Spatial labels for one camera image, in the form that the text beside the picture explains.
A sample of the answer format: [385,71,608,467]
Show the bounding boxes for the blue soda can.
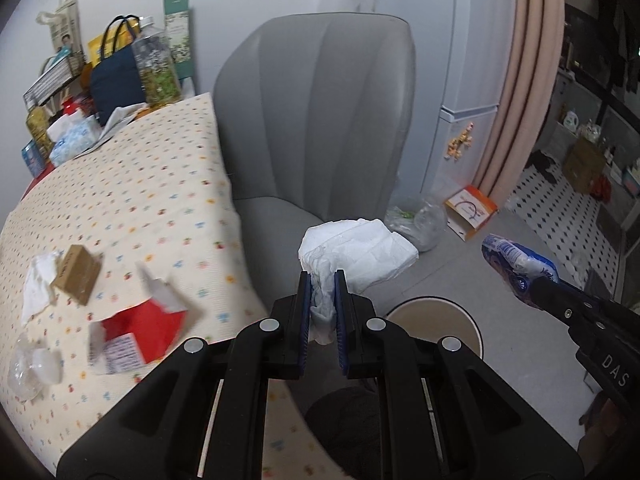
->
[21,140,46,176]

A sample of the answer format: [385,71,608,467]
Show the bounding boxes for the orange white box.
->
[444,185,500,243]

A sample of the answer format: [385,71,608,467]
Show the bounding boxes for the pink curtain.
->
[472,0,568,211]

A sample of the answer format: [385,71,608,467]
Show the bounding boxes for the grey upholstered chair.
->
[212,12,416,281]

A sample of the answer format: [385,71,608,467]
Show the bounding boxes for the white trash bin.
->
[385,297,485,361]

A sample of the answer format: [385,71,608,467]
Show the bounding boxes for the blue white tissue packet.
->
[481,234,560,306]

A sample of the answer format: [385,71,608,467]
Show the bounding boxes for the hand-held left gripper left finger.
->
[56,270,312,480]

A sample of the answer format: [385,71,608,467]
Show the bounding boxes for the yellow snack packet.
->
[87,22,143,68]

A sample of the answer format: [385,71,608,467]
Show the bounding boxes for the navy tote bag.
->
[90,15,146,126]

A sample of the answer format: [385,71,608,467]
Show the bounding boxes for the printed white paper bag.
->
[36,0,86,73]

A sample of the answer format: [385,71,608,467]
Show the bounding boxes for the white refrigerator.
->
[320,0,526,198]

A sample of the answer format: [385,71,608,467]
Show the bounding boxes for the white plastic bag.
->
[21,252,66,326]

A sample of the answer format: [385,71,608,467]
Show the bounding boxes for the large clear bottle green contents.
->
[131,16,182,108]

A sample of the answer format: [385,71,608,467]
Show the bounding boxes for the blue tissue box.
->
[47,112,103,166]

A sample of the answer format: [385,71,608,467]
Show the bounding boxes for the white paper napkin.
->
[298,217,420,346]

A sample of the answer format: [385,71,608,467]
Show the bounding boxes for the clear plastic bag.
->
[385,197,448,253]

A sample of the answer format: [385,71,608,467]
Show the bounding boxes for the grey white cloth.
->
[92,102,151,148]

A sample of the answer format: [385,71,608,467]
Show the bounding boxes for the black wire basket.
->
[22,55,83,108]

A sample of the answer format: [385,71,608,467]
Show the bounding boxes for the small bottle yellow contents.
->
[26,102,53,158]

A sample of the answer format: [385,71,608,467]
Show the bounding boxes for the torn red paper box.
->
[89,262,188,376]

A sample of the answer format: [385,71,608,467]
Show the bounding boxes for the green carton box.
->
[164,0,197,86]

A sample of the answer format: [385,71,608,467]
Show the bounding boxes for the cluster of yellow fridge magnets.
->
[446,122,476,162]

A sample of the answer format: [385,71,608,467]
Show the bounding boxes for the clear plastic packaging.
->
[7,335,65,403]

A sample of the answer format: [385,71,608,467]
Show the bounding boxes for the small brown cardboard box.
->
[51,245,101,306]

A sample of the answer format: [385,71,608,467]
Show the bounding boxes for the red table mat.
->
[22,160,56,196]

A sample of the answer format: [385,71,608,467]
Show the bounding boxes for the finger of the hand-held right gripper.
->
[531,278,609,333]

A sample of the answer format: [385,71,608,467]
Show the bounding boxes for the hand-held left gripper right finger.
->
[334,270,585,480]

